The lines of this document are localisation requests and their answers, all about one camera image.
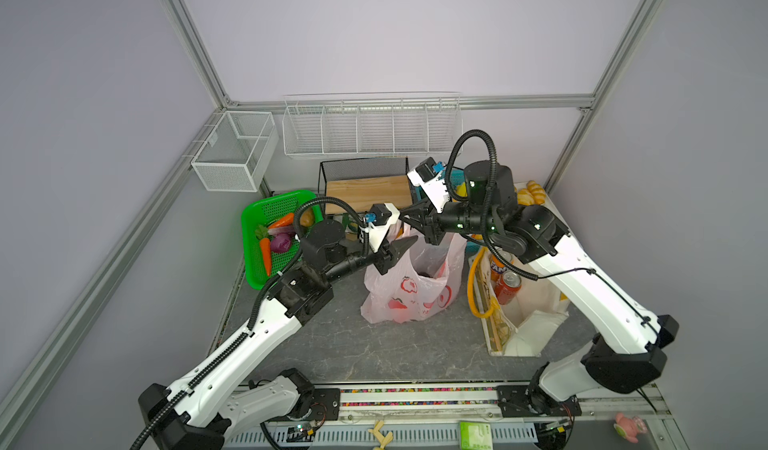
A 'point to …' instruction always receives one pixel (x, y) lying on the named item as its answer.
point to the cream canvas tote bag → (518, 328)
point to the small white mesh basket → (237, 152)
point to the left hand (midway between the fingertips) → (408, 234)
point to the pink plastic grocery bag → (422, 281)
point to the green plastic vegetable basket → (263, 212)
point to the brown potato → (307, 217)
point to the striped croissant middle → (525, 198)
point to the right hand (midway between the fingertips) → (400, 216)
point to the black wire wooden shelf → (364, 183)
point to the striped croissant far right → (538, 192)
